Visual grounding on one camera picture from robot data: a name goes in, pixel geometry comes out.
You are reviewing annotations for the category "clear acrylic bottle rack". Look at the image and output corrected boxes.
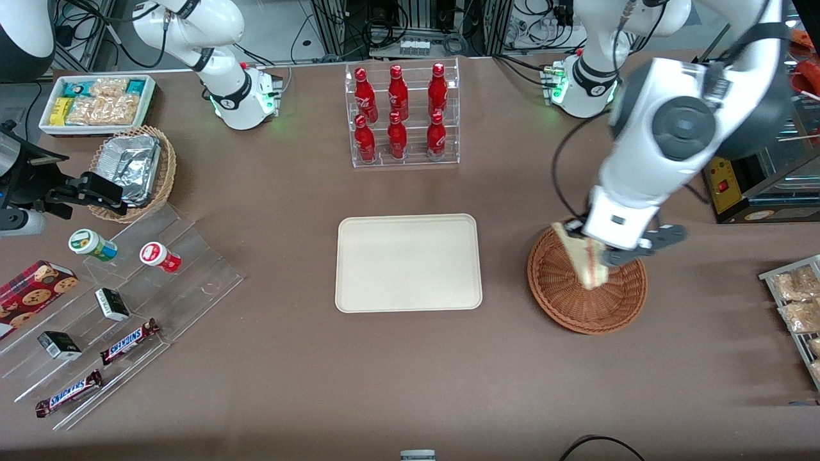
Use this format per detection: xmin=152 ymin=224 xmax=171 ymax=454
xmin=345 ymin=58 xmax=461 ymax=169

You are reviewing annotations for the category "Snickers chocolate bar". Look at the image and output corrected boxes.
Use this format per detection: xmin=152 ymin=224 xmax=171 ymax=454
xmin=100 ymin=318 xmax=161 ymax=366
xmin=35 ymin=369 xmax=104 ymax=418

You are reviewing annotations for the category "cream rectangular plastic tray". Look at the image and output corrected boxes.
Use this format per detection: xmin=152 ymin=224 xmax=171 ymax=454
xmin=335 ymin=213 xmax=483 ymax=314

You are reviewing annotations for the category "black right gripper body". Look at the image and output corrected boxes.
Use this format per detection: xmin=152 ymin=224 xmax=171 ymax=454
xmin=19 ymin=149 xmax=81 ymax=209

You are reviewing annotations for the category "silver foil tray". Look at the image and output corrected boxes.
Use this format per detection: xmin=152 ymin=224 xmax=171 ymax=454
xmin=96 ymin=134 xmax=161 ymax=207

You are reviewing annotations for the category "dark left wrist camera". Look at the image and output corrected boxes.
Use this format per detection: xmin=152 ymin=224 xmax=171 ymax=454
xmin=642 ymin=224 xmax=688 ymax=254

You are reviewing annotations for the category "green lidded yogurt cup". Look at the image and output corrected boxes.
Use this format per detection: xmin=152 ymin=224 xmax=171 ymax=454
xmin=69 ymin=229 xmax=119 ymax=263

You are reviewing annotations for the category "triangle sandwich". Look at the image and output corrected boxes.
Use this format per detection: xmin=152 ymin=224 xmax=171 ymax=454
xmin=552 ymin=221 xmax=610 ymax=291

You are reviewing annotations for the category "small black carton box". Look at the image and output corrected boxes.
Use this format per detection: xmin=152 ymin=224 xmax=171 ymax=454
xmin=37 ymin=331 xmax=83 ymax=360
xmin=95 ymin=287 xmax=131 ymax=322

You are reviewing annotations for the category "clear cracker snack bag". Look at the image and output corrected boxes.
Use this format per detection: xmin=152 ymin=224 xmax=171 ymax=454
xmin=771 ymin=267 xmax=820 ymax=302
xmin=777 ymin=300 xmax=820 ymax=334

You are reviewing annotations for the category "clear acrylic stepped shelf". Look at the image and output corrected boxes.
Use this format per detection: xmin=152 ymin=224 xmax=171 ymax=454
xmin=0 ymin=204 xmax=244 ymax=431

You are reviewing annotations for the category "light wicker basket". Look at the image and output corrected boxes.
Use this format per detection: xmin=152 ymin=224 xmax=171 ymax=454
xmin=88 ymin=125 xmax=177 ymax=223

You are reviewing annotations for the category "red cola bottle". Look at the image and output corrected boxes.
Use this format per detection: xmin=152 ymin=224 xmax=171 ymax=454
xmin=355 ymin=115 xmax=377 ymax=163
xmin=354 ymin=67 xmax=377 ymax=122
xmin=426 ymin=111 xmax=447 ymax=158
xmin=428 ymin=63 xmax=448 ymax=117
xmin=387 ymin=112 xmax=408 ymax=159
xmin=388 ymin=65 xmax=409 ymax=120

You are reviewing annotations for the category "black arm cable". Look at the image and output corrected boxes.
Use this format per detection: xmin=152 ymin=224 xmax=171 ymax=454
xmin=552 ymin=109 xmax=625 ymax=222

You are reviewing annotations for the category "black table cable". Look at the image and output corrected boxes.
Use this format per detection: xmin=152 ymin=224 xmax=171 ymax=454
xmin=559 ymin=435 xmax=644 ymax=461

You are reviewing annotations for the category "brown wicker basket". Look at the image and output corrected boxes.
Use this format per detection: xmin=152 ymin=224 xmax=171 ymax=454
xmin=527 ymin=224 xmax=648 ymax=336

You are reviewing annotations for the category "white plastic snack bin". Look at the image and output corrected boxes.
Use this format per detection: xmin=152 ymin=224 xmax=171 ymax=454
xmin=38 ymin=74 xmax=156 ymax=137

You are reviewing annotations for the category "black machine yellow panel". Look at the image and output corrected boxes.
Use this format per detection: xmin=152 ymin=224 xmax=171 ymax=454
xmin=701 ymin=96 xmax=820 ymax=225

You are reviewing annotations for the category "red chocolate chip cookie box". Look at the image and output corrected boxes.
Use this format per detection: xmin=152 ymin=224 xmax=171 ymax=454
xmin=0 ymin=260 xmax=79 ymax=340

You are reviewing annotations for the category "metal wire tray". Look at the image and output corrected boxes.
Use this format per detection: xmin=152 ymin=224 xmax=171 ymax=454
xmin=759 ymin=255 xmax=820 ymax=391

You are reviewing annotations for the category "red lidded yogurt cup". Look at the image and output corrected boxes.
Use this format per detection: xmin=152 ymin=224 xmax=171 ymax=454
xmin=140 ymin=241 xmax=182 ymax=274

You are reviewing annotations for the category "clear peanut snack bag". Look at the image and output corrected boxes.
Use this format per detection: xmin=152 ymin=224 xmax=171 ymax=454
xmin=66 ymin=95 xmax=143 ymax=125
xmin=90 ymin=77 xmax=131 ymax=98

